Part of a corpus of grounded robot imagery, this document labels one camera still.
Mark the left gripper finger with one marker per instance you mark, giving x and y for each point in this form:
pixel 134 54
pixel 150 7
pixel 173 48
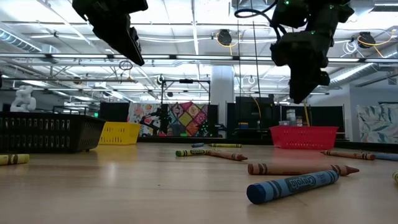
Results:
pixel 118 39
pixel 133 31

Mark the red plastic basket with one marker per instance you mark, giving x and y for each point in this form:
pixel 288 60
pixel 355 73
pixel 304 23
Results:
pixel 303 138

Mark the brown wax crayon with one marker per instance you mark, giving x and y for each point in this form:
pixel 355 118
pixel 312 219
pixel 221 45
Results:
pixel 228 155
pixel 348 154
pixel 280 169

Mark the blue wax crayon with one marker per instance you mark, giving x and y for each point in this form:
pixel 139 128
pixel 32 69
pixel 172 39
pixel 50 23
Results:
pixel 289 186
pixel 197 145
pixel 387 156

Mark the black background robot arm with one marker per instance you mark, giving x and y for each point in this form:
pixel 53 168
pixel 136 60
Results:
pixel 155 119

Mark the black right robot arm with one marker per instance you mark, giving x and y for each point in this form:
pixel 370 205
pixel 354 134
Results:
pixel 326 12

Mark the stacked storage containers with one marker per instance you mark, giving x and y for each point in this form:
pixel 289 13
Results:
pixel 291 116

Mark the black partition panel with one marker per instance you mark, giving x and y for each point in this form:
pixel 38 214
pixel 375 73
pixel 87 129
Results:
pixel 248 112
pixel 326 116

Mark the long ceiling light strip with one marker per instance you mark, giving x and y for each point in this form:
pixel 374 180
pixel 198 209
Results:
pixel 186 56

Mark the leaf print cloth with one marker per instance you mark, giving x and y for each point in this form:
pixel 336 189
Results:
pixel 377 124

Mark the blue storage box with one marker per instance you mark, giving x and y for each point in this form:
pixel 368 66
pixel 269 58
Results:
pixel 243 125

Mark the black monitor panel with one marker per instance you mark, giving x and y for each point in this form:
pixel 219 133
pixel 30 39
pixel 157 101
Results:
pixel 114 111

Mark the floral print cloth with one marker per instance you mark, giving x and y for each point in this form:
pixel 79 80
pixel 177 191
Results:
pixel 136 113

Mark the white square pillar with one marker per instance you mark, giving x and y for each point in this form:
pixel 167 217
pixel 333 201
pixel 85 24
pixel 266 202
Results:
pixel 222 93

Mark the yellow plastic basket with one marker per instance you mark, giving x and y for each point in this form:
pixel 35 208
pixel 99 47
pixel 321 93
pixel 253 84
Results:
pixel 119 133

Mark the black plastic basket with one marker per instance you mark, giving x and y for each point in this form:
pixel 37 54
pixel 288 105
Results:
pixel 87 133

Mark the colourful patchwork quilt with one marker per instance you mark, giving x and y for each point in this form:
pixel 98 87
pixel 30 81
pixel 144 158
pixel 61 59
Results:
pixel 186 119

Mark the white robot figure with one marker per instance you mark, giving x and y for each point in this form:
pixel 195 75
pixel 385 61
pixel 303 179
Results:
pixel 23 101

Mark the grey ceiling duct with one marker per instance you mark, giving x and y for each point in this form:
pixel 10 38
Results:
pixel 351 71
pixel 12 37

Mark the black background rig frame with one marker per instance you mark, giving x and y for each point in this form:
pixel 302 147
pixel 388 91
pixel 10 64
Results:
pixel 186 81

